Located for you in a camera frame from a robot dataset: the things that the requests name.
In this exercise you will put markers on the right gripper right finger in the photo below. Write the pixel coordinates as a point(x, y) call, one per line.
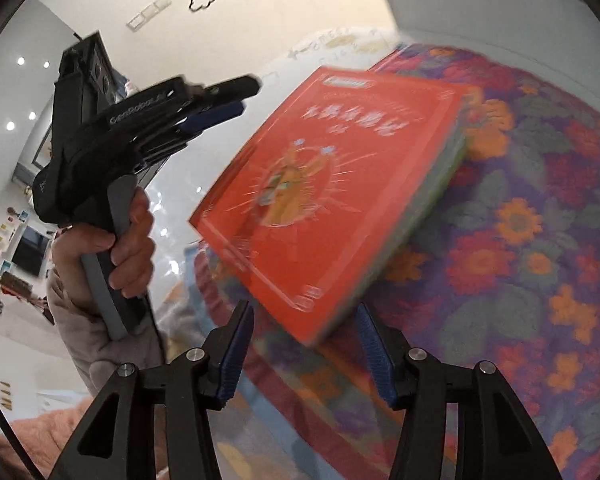
point(496, 437)

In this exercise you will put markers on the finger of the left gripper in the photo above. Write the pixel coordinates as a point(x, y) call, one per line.
point(193, 120)
point(232, 90)

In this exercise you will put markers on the person left hand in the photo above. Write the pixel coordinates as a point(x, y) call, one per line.
point(130, 254)

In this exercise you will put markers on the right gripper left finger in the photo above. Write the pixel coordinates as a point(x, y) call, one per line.
point(115, 439)

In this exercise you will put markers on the floral quilted mat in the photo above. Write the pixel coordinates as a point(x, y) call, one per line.
point(506, 268)

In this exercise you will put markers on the red Pinocchio book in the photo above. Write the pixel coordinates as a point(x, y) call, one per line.
point(323, 193)

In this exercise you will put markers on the wall mounted television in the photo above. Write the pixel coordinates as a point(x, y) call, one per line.
point(30, 252)

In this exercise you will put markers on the left grey sleeve forearm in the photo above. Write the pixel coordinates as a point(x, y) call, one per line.
point(158, 339)

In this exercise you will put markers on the white bookshelf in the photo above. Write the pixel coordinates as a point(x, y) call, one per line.
point(562, 35)

